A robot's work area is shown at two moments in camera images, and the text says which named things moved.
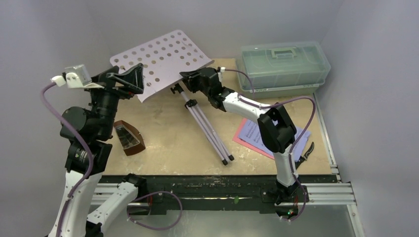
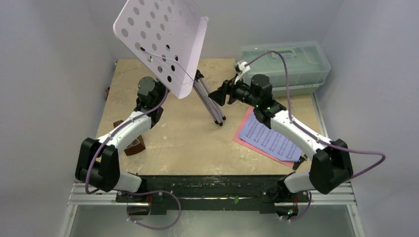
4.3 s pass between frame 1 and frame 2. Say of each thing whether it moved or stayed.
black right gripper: moved
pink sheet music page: stayed
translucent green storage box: stayed
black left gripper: moved
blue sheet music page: stayed
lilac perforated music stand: moved
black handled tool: stayed
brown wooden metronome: stayed
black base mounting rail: stayed
